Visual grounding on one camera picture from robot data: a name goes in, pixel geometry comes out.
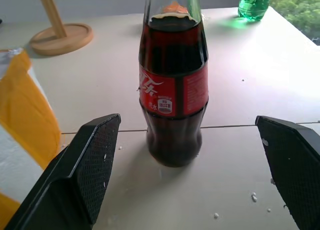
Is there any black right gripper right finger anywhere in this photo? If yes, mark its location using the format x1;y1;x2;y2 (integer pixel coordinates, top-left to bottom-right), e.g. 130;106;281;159
254;115;320;230

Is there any glass cola bottle red label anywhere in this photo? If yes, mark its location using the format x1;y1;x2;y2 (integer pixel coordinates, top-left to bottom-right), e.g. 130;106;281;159
138;0;210;168

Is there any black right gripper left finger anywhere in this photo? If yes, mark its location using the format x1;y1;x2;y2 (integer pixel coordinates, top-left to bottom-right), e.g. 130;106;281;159
4;113;122;230

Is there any wooden stand with round base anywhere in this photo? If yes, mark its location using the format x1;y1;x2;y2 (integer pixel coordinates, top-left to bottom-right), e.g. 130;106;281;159
29;0;94;57

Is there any green plastic soda bottle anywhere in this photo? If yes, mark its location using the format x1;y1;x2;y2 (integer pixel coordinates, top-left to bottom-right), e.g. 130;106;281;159
237;0;274;22

